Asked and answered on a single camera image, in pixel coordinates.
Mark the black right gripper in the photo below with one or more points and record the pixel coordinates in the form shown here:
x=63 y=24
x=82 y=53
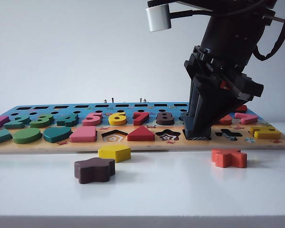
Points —
x=228 y=47

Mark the dark blue square block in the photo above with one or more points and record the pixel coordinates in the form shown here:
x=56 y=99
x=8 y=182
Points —
x=197 y=135

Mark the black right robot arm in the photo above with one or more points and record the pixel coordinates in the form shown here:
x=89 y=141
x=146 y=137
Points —
x=228 y=7

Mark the dark teal number nine piece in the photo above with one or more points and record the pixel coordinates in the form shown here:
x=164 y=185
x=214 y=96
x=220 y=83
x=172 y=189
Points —
x=184 y=116

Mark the red minus sign piece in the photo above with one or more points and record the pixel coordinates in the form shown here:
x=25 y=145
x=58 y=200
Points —
x=241 y=108

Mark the pink greater-than sign piece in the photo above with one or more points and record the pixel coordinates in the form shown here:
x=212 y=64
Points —
x=245 y=118

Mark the brown number eight piece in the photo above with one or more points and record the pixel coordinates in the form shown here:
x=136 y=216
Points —
x=165 y=118

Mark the orange cross block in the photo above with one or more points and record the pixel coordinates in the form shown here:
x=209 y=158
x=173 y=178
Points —
x=228 y=159

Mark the red number seven piece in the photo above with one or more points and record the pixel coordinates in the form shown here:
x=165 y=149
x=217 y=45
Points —
x=142 y=117

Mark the yellow symbol piece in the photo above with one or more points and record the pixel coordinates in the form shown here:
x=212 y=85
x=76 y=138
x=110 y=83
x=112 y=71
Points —
x=266 y=132

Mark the red triangle shape piece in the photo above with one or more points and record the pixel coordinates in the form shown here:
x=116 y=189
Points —
x=141 y=135

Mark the yellow number six piece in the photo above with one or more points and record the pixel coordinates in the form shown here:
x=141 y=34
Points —
x=117 y=118

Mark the yellow pentagon block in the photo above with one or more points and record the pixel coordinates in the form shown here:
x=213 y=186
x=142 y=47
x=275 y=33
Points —
x=115 y=153

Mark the pink number five piece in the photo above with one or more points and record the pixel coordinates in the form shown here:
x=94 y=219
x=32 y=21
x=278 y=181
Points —
x=92 y=120

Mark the pink trapezoid shape piece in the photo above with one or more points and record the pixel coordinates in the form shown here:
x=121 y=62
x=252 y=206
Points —
x=83 y=135

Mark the brown star block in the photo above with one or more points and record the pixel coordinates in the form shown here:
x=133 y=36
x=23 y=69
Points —
x=93 y=171

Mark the teal number four piece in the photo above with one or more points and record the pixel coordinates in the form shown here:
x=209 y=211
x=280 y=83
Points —
x=67 y=120

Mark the teal rounded shape piece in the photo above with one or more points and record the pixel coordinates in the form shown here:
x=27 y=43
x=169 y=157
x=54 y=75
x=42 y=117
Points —
x=57 y=135

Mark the blue wooden puzzle board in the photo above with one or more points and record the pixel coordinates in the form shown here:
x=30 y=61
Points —
x=50 y=147

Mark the green number three piece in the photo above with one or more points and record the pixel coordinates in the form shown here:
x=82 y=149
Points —
x=41 y=121

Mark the green oval shape piece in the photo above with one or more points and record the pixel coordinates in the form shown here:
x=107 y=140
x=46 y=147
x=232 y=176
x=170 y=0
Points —
x=26 y=135

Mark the green number two piece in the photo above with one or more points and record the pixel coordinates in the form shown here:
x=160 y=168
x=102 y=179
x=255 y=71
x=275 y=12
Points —
x=17 y=121

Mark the teal rectangle shape piece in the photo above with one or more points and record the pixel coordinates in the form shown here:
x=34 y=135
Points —
x=0 y=137

